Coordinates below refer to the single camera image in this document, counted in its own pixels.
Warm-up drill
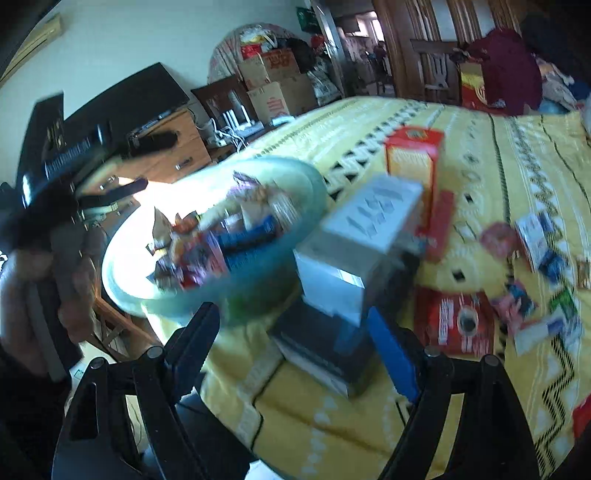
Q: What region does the lower cardboard box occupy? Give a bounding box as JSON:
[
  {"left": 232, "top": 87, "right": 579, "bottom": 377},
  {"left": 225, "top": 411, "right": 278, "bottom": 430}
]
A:
[{"left": 247, "top": 74, "right": 318, "bottom": 124}]

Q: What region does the wooden chair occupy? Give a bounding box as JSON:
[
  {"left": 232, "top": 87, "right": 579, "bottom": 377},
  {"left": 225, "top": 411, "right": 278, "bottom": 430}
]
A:
[{"left": 411, "top": 39, "right": 462, "bottom": 106}]

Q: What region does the maroon garment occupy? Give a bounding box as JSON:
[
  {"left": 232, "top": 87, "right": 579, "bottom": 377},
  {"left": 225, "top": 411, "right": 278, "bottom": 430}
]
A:
[{"left": 468, "top": 28, "right": 542, "bottom": 116}]

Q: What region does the orange red tea box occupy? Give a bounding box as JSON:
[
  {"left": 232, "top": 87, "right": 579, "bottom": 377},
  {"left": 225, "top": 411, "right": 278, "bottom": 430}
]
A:
[{"left": 386, "top": 126, "right": 445, "bottom": 231}]

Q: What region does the dark red coffee packet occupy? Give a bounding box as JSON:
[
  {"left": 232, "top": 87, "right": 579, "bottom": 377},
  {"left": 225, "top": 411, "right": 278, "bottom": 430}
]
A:
[{"left": 414, "top": 287, "right": 496, "bottom": 358}]

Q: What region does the cardboard box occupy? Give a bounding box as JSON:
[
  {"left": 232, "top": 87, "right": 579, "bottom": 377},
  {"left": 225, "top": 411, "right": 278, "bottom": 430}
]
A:
[
  {"left": 247, "top": 74, "right": 318, "bottom": 124},
  {"left": 238, "top": 49, "right": 301, "bottom": 91}
]

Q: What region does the white blue sachet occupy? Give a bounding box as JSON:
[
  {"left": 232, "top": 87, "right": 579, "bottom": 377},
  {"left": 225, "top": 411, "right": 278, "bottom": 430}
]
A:
[{"left": 513, "top": 306, "right": 566, "bottom": 356}]

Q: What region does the long red wafer packet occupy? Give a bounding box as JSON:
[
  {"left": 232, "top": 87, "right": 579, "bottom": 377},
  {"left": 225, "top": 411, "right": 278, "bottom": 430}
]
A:
[{"left": 572, "top": 395, "right": 591, "bottom": 440}]

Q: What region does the yellow patterned bedspread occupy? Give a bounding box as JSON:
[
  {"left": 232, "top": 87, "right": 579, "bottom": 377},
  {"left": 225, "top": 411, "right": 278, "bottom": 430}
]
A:
[{"left": 200, "top": 97, "right": 590, "bottom": 479}]

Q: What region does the person's left hand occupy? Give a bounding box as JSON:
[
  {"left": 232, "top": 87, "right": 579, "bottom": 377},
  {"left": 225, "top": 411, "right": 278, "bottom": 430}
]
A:
[{"left": 1, "top": 224, "right": 103, "bottom": 382}]

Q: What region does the dark wooden wardrobe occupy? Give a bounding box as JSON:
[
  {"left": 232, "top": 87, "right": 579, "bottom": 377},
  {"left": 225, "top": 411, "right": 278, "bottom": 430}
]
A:
[{"left": 373, "top": 0, "right": 528, "bottom": 101}]

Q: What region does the black flat television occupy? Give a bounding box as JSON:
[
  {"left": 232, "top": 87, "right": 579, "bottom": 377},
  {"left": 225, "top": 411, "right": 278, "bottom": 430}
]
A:
[{"left": 64, "top": 63, "right": 188, "bottom": 141}]

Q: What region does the wooden chest of drawers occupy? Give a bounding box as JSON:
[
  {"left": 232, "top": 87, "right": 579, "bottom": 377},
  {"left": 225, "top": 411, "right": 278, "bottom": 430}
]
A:
[{"left": 82, "top": 108, "right": 213, "bottom": 199}]

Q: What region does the green snack packet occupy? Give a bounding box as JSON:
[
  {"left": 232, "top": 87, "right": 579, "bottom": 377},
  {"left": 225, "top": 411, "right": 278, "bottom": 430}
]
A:
[{"left": 549, "top": 287, "right": 579, "bottom": 320}]

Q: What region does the pink cartoon snack packet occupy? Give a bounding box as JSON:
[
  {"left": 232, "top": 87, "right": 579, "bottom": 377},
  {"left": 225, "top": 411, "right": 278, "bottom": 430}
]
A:
[{"left": 491, "top": 280, "right": 537, "bottom": 326}]

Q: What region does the red yellow gift box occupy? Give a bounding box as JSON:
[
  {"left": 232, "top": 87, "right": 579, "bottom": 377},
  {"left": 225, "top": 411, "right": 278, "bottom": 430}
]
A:
[{"left": 460, "top": 62, "right": 494, "bottom": 113}]

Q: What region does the white grey carton box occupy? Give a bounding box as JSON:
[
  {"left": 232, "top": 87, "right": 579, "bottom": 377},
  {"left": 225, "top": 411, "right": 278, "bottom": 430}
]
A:
[{"left": 294, "top": 174, "right": 425, "bottom": 326}]

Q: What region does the flat red box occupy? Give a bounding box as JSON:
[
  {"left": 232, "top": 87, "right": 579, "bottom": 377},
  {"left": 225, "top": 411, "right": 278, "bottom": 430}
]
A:
[{"left": 425, "top": 190, "right": 455, "bottom": 263}]

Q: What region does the upper cardboard box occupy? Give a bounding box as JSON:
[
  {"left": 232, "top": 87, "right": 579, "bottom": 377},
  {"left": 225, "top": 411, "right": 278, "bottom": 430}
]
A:
[{"left": 238, "top": 49, "right": 301, "bottom": 91}]

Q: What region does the pink red candy packet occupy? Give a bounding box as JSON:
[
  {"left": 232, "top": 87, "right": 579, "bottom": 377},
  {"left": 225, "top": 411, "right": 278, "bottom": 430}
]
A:
[{"left": 480, "top": 222, "right": 520, "bottom": 260}]

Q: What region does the green glass snack bowl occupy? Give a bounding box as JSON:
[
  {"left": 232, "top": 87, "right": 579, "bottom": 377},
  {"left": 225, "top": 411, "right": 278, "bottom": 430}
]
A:
[{"left": 102, "top": 156, "right": 328, "bottom": 324}]

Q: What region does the white wifi router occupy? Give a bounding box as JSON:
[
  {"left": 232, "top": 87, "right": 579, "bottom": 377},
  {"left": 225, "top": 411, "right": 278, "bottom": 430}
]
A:
[{"left": 198, "top": 106, "right": 264, "bottom": 150}]

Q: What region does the black product box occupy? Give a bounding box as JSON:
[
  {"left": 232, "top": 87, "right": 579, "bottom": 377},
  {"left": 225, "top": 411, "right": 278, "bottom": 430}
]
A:
[{"left": 269, "top": 257, "right": 417, "bottom": 400}]

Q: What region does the white printed sachet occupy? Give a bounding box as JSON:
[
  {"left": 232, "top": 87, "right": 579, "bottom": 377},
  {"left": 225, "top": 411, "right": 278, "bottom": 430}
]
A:
[{"left": 515, "top": 213, "right": 549, "bottom": 272}]

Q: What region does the blue candy packet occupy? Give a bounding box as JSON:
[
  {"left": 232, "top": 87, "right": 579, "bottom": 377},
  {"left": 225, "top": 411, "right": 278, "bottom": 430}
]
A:
[{"left": 538, "top": 248, "right": 567, "bottom": 285}]

